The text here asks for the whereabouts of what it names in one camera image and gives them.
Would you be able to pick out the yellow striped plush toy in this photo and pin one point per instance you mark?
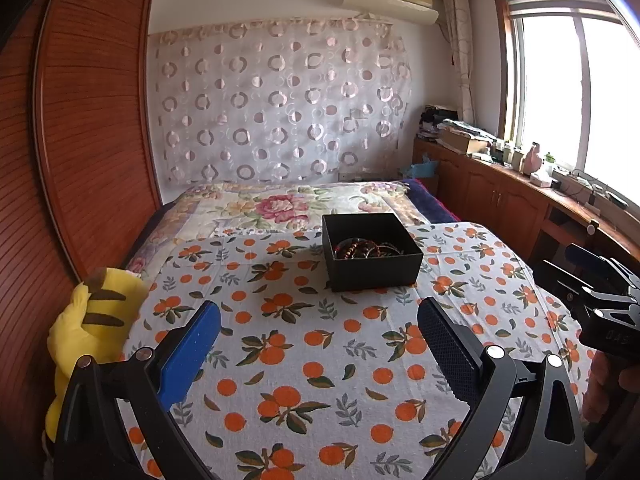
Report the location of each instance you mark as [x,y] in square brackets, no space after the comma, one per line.
[95,330]

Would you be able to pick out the black square box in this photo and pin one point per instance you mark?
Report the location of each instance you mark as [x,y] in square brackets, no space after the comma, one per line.
[375,272]

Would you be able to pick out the stack of books and papers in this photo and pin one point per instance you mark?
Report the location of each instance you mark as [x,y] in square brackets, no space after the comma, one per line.
[455,132]

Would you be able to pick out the person's right hand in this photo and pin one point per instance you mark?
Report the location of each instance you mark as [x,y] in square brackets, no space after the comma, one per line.
[605,390]

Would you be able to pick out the circle patterned sheer curtain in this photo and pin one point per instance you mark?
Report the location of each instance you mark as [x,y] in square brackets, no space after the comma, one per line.
[280,110]

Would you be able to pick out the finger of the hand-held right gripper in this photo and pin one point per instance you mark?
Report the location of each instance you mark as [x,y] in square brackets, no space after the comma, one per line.
[590,300]
[582,257]

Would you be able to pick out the floral quilt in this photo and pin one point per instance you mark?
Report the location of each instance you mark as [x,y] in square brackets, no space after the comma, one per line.
[260,210]

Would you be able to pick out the pink figurine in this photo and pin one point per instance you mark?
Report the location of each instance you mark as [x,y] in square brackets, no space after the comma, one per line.
[531,159]

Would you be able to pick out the wooden window cabinet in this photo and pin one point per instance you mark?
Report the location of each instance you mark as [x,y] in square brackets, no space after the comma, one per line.
[500,200]

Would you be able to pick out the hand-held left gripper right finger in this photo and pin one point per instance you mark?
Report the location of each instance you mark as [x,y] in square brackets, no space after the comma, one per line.
[447,350]

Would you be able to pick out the orange fruit print bedsheet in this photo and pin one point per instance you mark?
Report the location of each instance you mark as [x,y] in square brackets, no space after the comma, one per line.
[325,360]

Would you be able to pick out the dark blue blanket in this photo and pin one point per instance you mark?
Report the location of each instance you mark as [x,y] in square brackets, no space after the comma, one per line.
[430,202]

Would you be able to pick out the window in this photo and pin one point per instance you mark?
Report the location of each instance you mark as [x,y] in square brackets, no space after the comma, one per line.
[575,85]

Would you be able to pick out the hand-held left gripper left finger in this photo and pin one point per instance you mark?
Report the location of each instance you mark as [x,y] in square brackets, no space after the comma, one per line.
[192,355]

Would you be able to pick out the light blue paper bag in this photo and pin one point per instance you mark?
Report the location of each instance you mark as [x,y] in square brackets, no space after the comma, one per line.
[425,166]

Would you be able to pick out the white window curtain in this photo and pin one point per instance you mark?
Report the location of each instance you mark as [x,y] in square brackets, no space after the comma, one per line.
[459,50]

